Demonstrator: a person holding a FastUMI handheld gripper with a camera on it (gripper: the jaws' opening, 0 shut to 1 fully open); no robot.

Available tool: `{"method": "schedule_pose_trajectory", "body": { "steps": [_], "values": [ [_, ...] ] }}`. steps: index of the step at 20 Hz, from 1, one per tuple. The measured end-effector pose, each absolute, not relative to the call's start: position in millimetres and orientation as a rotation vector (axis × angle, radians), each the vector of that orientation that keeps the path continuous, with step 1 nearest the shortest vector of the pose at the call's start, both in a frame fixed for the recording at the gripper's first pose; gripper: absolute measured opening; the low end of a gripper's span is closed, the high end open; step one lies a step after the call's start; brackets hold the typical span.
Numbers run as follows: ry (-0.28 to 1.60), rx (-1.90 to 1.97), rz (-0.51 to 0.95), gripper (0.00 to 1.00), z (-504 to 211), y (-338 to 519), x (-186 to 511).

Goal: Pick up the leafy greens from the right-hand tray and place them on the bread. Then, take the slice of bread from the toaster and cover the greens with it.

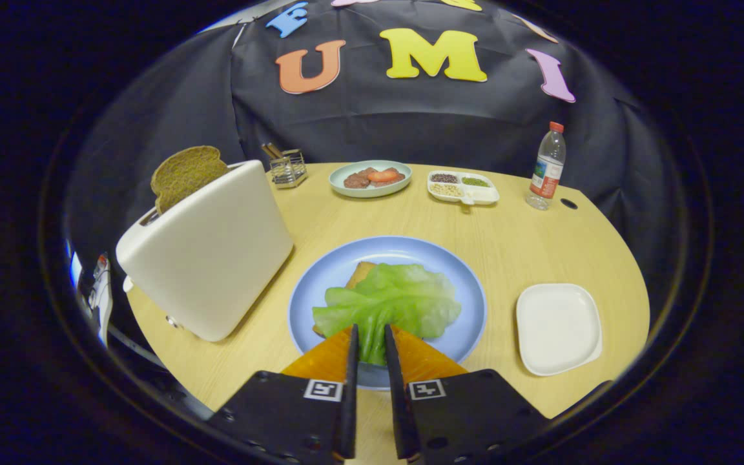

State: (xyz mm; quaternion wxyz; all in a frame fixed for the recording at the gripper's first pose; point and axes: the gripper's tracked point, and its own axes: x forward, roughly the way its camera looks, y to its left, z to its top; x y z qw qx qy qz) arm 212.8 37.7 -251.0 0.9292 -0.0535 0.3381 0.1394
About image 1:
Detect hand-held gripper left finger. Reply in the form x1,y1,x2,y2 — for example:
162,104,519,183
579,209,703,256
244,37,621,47
206,324,360,465

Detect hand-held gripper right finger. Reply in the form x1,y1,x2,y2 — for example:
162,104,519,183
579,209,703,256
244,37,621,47
383,324,550,465

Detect green lettuce leaf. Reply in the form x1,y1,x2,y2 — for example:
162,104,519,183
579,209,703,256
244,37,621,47
312,262,462,367

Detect brown bread slice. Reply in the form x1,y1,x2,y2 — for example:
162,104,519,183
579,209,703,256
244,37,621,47
150,145,229,215

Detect toasted bread slice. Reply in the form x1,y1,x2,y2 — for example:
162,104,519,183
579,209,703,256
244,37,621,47
313,261,378,338

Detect blue plate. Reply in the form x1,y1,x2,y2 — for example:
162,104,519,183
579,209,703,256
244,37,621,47
287,235,488,391

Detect small white square plate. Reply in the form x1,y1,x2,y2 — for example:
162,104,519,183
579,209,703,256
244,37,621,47
515,283,603,377

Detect white toaster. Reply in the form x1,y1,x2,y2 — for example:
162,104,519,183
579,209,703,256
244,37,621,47
116,160,295,343

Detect pale green plate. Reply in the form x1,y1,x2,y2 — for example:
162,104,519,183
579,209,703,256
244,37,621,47
329,160,413,198

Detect white divided dish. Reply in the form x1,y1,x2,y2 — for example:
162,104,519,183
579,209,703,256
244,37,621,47
427,170,501,206

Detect clear bottle with red cap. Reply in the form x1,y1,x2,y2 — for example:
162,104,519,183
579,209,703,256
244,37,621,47
526,121,567,211

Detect black backdrop cloth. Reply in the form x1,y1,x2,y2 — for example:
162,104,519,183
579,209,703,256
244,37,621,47
62,0,676,311

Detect wire holder with sticks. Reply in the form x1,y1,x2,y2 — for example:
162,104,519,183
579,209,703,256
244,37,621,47
261,143,309,189

